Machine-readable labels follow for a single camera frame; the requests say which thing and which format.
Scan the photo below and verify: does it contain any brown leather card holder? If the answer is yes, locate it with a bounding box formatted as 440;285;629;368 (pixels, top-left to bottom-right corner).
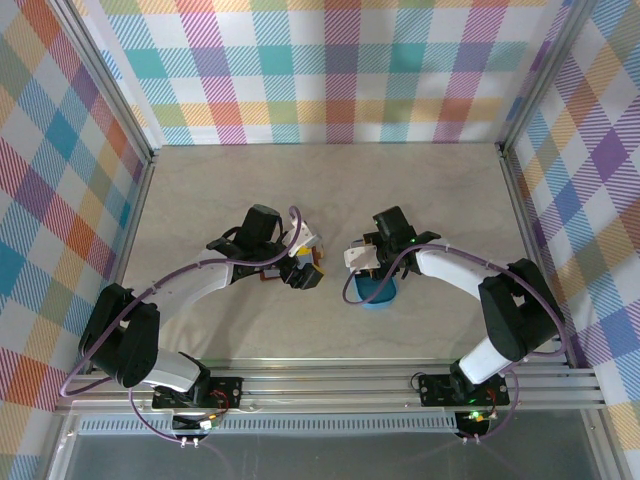
258;244;327;284

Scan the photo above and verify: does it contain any blue plastic card tray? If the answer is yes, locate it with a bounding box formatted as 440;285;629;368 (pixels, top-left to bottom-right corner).
352;273;401;312

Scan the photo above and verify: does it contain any aluminium mounting rail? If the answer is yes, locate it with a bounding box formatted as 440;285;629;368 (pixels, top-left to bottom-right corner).
54;355;609;416

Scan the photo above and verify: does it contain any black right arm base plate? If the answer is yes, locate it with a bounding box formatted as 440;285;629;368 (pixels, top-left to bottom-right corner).
417;372;511;407

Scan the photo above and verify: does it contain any aluminium side rail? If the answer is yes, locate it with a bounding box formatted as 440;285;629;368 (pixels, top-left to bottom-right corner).
493;142;576;371
89;149;161;374

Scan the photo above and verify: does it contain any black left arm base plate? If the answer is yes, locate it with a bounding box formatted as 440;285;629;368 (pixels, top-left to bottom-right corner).
151;375;245;411

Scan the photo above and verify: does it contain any grey slotted cable duct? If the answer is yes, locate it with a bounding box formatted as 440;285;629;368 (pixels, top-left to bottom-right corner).
74;417;464;435

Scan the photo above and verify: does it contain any aluminium upright post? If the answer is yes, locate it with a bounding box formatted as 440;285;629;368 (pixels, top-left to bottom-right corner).
493;0;601;157
47;0;162;169

